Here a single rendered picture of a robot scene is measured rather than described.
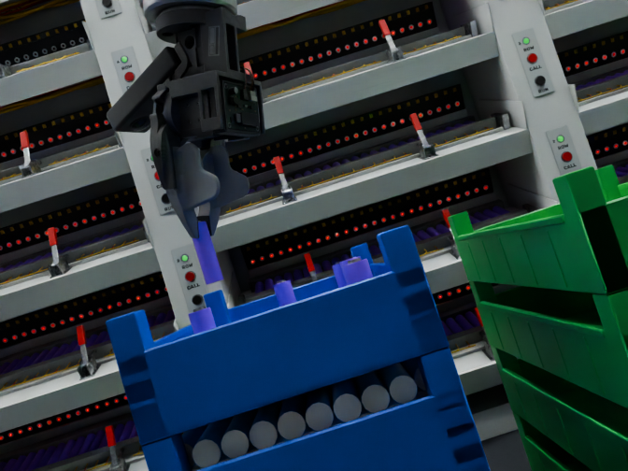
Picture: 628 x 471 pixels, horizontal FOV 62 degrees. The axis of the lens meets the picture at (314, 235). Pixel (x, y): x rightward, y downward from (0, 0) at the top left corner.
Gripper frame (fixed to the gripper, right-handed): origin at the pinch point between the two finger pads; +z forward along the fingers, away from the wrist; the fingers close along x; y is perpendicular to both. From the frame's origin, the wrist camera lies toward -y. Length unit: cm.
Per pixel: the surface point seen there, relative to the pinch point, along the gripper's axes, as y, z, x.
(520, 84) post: 24, -19, 61
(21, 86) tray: -55, -26, 19
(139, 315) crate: 10.9, 4.7, -18.2
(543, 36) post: 28, -27, 65
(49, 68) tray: -50, -29, 21
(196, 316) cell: 8.5, 6.8, -10.5
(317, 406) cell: 20.5, 11.4, -13.3
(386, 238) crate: 24.9, 1.1, -10.6
